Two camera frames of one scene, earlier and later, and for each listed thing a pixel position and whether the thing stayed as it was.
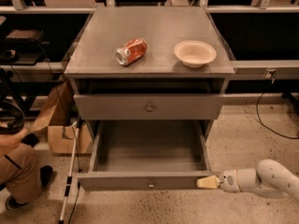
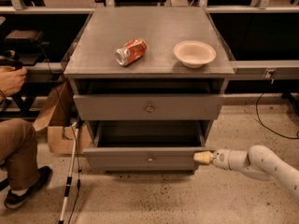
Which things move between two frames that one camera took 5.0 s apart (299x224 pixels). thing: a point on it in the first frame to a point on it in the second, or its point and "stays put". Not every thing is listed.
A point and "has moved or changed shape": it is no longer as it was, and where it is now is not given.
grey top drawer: [148, 106] stays put
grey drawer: [147, 155] has moved or changed shape
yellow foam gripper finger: [210, 182] to [205, 156]
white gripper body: [229, 181] to [221, 158]
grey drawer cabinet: [148, 63] stays put
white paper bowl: [194, 53] stays put
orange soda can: [132, 51] stays put
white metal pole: [70, 174] stays put
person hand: [9, 142] to [11, 79]
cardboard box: [61, 139] stays put
